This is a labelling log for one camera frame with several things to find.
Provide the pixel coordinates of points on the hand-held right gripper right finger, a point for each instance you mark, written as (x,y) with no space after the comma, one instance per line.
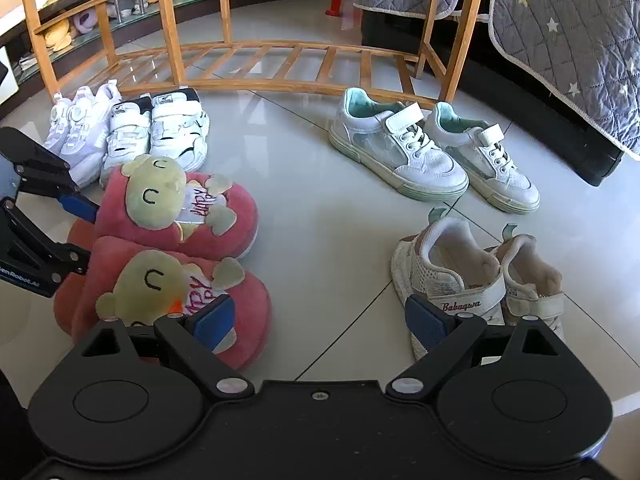
(425,322)

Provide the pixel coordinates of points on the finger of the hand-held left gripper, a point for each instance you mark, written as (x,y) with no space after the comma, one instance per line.
(80,208)
(65,260)

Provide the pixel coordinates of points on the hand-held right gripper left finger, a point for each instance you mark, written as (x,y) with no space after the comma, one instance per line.
(215,322)

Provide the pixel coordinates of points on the pink plush slipper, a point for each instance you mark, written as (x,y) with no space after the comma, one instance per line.
(245,300)
(225,210)

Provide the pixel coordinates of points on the white mesh sneaker red trim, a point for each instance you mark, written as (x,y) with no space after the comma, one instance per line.
(530,280)
(440,270)

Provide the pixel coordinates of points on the white sneaker with navy collar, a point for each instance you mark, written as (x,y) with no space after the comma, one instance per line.
(177,130)
(125,140)

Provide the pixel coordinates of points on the white sneaker with green lining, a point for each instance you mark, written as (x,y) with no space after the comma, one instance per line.
(390,150)
(500,180)

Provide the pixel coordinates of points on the yellow plush toy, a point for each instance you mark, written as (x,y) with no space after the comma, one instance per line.
(59,35)

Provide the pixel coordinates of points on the purple plush toy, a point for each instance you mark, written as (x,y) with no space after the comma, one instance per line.
(85,22)

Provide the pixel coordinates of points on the wooden slatted rack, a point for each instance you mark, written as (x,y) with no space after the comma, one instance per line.
(167,25)

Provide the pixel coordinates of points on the grey star quilted blanket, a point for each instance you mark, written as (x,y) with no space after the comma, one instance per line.
(565,35)

